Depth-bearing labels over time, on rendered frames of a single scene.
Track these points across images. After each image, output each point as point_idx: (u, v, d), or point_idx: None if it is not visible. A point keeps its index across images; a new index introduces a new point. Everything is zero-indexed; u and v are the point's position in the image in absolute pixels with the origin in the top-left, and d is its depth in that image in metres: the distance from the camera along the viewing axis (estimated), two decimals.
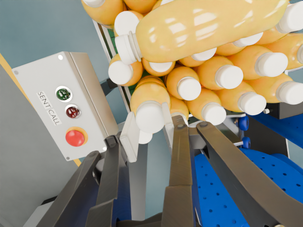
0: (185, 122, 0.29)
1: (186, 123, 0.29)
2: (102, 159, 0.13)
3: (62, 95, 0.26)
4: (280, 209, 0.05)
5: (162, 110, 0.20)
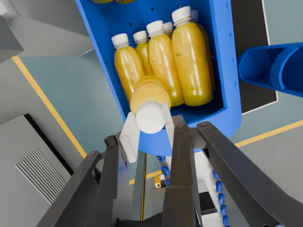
0: None
1: None
2: (102, 159, 0.13)
3: None
4: (280, 209, 0.05)
5: (162, 110, 0.20)
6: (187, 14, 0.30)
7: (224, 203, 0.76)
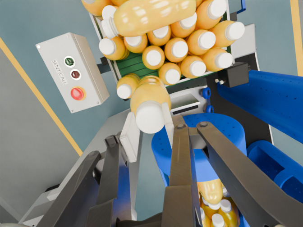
0: (161, 115, 0.19)
1: (162, 115, 0.19)
2: (102, 159, 0.13)
3: (68, 61, 0.40)
4: (280, 209, 0.05)
5: None
6: None
7: None
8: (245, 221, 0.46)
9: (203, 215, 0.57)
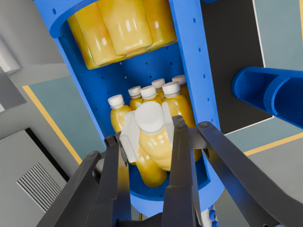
0: (159, 107, 0.19)
1: (161, 108, 0.19)
2: (102, 159, 0.13)
3: None
4: (280, 209, 0.05)
5: None
6: (175, 89, 0.33)
7: None
8: None
9: None
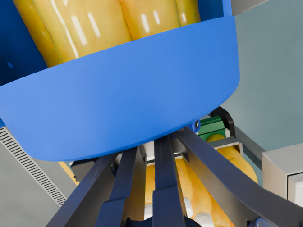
0: None
1: None
2: (122, 153, 0.13)
3: None
4: (259, 202, 0.06)
5: None
6: None
7: None
8: None
9: None
